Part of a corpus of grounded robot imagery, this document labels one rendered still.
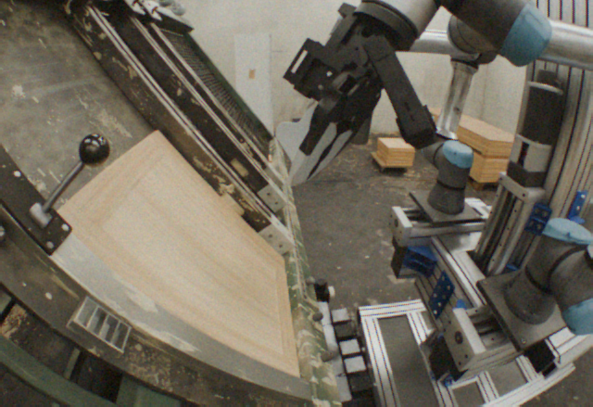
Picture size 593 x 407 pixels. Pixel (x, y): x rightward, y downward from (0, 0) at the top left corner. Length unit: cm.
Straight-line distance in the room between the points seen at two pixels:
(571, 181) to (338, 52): 72
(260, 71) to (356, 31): 420
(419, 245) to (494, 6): 86
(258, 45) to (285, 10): 171
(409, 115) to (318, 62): 11
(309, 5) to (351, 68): 576
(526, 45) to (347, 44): 20
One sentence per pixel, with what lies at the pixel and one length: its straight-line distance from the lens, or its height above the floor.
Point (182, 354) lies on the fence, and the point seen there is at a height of 116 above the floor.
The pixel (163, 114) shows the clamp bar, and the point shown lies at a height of 139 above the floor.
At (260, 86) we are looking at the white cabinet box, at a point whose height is 114.
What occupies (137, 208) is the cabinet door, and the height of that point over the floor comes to 128.
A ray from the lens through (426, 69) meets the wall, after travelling 669.
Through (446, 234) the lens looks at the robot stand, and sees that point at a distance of 104.
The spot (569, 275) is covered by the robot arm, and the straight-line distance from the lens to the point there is 58.
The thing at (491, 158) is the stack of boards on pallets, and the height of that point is 50.
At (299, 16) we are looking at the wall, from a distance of 595.
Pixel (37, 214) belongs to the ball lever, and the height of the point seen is 138.
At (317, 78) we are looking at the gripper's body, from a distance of 27.
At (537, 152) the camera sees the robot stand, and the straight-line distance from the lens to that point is 80.
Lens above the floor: 149
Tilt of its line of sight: 26 degrees down
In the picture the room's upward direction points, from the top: straight up
